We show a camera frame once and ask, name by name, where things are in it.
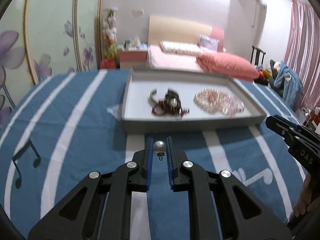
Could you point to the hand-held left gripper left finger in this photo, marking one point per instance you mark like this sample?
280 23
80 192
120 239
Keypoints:
150 157

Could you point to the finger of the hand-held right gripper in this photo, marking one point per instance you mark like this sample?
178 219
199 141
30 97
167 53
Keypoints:
277 127
295 125

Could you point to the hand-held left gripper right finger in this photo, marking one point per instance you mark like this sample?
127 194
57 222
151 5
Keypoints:
170 160

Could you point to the pearl earring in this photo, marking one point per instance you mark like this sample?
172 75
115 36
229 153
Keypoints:
159 147

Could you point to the grey cardboard tray box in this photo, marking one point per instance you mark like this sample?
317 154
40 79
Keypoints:
140 100

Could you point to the person's right hand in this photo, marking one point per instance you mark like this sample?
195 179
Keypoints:
303 202

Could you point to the blue fleece robe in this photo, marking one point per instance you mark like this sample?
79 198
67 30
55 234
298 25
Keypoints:
287 85

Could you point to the blue white striped blanket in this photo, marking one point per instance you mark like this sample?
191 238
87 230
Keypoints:
105 130

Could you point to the red yellow toy pile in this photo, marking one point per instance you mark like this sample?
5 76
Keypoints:
263 73

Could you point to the dark wooden chair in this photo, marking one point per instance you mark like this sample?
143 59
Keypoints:
257 55

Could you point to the pink curtain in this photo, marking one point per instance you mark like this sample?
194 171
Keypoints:
305 50

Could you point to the folded pink quilt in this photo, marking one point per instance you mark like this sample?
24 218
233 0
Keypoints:
225 65

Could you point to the pink bed sheet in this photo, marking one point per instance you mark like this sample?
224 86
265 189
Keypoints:
170 60

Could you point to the pink nightstand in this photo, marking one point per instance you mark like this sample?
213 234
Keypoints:
131 58

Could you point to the red bag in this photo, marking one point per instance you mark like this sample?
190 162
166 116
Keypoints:
108 64

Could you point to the purple floral pillow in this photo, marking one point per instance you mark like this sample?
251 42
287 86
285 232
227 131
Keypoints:
208 42

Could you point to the yellow green plush toy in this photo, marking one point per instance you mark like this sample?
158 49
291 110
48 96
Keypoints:
111 52

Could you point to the white patterned pillow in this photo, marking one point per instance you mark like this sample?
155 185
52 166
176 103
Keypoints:
178 47

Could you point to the cream pink bed headboard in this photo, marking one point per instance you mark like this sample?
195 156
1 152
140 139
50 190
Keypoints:
175 30

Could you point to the floral sliding wardrobe doors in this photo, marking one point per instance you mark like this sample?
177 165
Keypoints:
37 42

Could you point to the white wall socket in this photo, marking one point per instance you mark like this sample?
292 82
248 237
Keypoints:
138 11

